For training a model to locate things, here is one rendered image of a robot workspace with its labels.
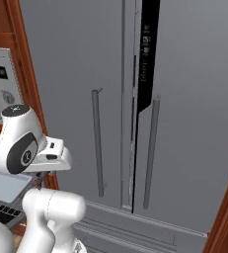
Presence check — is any brown wooden side panel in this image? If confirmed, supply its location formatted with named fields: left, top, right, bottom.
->
left=201, top=157, right=228, bottom=253

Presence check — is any grey oven with control panel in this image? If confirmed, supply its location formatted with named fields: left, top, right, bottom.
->
left=0, top=46, right=25, bottom=124

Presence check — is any grey fridge drawer front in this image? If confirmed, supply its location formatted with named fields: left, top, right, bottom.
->
left=73, top=200, right=208, bottom=253

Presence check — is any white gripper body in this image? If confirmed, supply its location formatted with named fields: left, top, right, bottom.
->
left=29, top=145, right=73, bottom=174

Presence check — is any brown wooden cabinet frame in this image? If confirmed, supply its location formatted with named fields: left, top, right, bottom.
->
left=0, top=0, right=59, bottom=191

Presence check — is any grey fridge door handle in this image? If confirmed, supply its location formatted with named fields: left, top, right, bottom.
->
left=142, top=94, right=162, bottom=211
left=91, top=87, right=106, bottom=199

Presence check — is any grey fridge door with black edge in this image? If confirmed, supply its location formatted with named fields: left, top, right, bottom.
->
left=128, top=0, right=228, bottom=237

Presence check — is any grey oven door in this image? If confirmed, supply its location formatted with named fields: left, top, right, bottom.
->
left=0, top=170, right=41, bottom=231

